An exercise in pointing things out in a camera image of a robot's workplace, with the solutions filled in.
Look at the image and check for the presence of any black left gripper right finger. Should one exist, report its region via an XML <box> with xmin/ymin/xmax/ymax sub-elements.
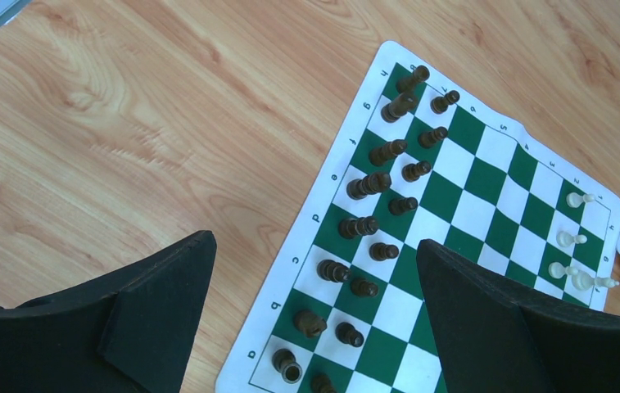
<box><xmin>416</xmin><ymin>239</ymin><xmax>620</xmax><ymax>392</ymax></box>

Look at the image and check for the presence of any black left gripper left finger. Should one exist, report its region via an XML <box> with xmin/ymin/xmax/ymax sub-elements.
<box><xmin>0</xmin><ymin>230</ymin><xmax>217</xmax><ymax>392</ymax></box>

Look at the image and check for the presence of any white bishop chess piece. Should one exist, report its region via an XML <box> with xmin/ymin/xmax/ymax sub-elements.
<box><xmin>572</xmin><ymin>270</ymin><xmax>620</xmax><ymax>291</ymax></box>

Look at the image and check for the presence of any white chess pawn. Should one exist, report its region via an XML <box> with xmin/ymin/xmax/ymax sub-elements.
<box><xmin>566</xmin><ymin>192</ymin><xmax>595</xmax><ymax>209</ymax></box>
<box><xmin>556</xmin><ymin>230</ymin><xmax>588</xmax><ymax>247</ymax></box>
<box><xmin>548</xmin><ymin>261</ymin><xmax>578</xmax><ymax>279</ymax></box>

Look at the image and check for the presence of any green white chess board mat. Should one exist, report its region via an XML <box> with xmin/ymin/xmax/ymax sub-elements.
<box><xmin>215</xmin><ymin>41</ymin><xmax>620</xmax><ymax>392</ymax></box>

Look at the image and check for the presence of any dark pawn chess piece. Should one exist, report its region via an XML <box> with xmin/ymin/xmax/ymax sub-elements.
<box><xmin>310</xmin><ymin>373</ymin><xmax>337</xmax><ymax>393</ymax></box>
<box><xmin>335</xmin><ymin>322</ymin><xmax>364</xmax><ymax>348</ymax></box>

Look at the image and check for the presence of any dark rook chess piece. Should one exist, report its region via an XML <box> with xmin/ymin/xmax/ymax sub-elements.
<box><xmin>272</xmin><ymin>349</ymin><xmax>303</xmax><ymax>384</ymax></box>

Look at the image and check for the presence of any dark knight chess piece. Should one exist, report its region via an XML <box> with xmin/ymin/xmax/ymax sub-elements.
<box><xmin>293</xmin><ymin>309</ymin><xmax>327</xmax><ymax>338</ymax></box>

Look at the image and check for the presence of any dark bishop chess piece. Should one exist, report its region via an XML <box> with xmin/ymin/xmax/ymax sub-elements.
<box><xmin>317</xmin><ymin>259</ymin><xmax>351</xmax><ymax>282</ymax></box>

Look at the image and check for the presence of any dark queen chess piece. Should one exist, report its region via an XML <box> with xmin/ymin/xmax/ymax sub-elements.
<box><xmin>338</xmin><ymin>216</ymin><xmax>379</xmax><ymax>239</ymax></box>

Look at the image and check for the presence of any dark king chess piece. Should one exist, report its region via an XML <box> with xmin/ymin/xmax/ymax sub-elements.
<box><xmin>346</xmin><ymin>171</ymin><xmax>391</xmax><ymax>200</ymax></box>

